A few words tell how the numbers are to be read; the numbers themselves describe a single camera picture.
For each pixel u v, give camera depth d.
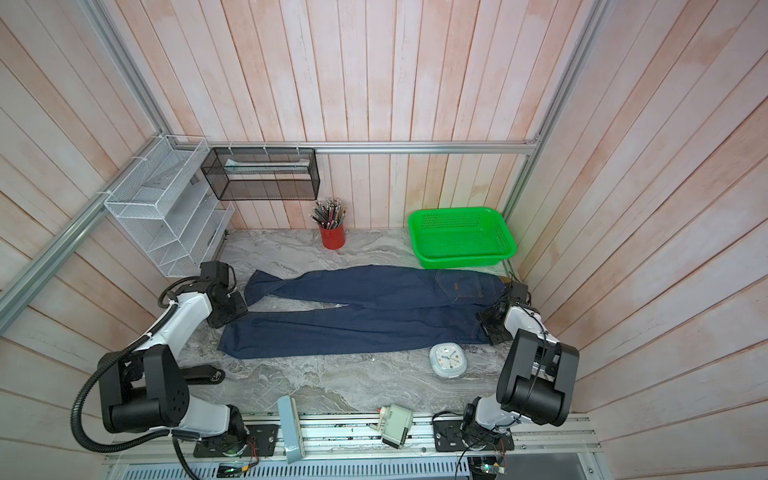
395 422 0.72
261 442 0.73
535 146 0.93
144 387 0.43
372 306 0.98
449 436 0.73
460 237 1.18
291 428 0.73
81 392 0.38
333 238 1.10
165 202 0.71
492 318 0.83
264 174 1.06
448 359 0.84
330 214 1.04
